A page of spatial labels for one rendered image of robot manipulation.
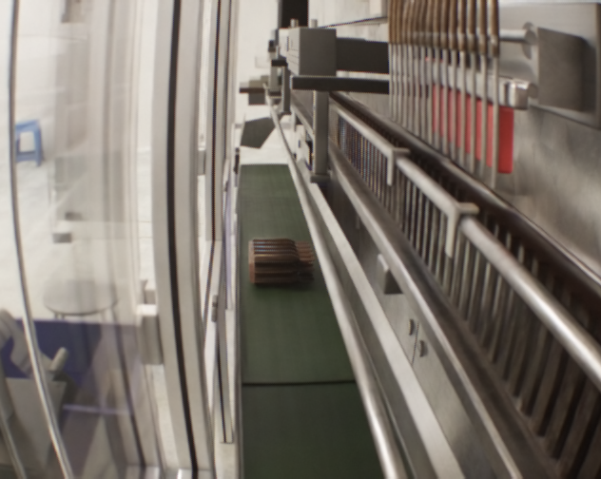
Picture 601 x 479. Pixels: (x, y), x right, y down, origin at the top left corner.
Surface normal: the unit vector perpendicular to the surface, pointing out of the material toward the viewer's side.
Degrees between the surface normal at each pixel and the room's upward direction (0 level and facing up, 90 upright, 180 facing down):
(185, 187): 90
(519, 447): 0
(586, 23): 90
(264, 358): 2
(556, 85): 90
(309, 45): 90
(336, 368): 2
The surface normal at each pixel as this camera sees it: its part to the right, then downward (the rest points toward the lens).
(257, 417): 0.01, -0.96
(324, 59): 0.07, 0.32
